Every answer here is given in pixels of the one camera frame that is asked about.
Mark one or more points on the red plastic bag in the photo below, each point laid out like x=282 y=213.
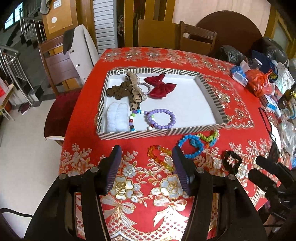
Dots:
x=258 y=82

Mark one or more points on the wooden chair red cushion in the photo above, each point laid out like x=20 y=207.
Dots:
x=59 y=68

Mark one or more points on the striped white tray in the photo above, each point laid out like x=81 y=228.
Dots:
x=193 y=103

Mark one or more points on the metal stair railing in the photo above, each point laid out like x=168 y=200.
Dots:
x=21 y=61

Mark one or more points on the red floral tablecloth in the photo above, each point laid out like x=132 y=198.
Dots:
x=146 y=201

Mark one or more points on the white fluffy scrunchie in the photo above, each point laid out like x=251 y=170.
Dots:
x=117 y=118

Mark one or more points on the white jacket on chair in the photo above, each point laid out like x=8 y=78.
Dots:
x=78 y=43

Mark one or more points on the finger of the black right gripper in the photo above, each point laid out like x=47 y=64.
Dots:
x=278 y=169
x=264 y=183

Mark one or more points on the black scrunchie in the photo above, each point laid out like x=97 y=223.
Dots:
x=231 y=162

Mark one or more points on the brown leopard hair bow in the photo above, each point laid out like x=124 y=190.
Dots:
x=128 y=88

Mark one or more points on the blue white package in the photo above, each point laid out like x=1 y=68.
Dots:
x=238 y=73

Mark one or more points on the dark round wooden table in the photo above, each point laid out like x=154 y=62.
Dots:
x=233 y=29

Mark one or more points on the wooden chair behind table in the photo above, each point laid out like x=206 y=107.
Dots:
x=184 y=37

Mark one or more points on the black plastic bag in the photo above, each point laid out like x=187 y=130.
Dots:
x=230 y=54

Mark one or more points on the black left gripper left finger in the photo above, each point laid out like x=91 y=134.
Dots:
x=108 y=168

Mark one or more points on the red satin bow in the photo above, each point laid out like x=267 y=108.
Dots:
x=161 y=89

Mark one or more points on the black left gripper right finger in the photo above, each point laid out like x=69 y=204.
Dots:
x=186 y=171

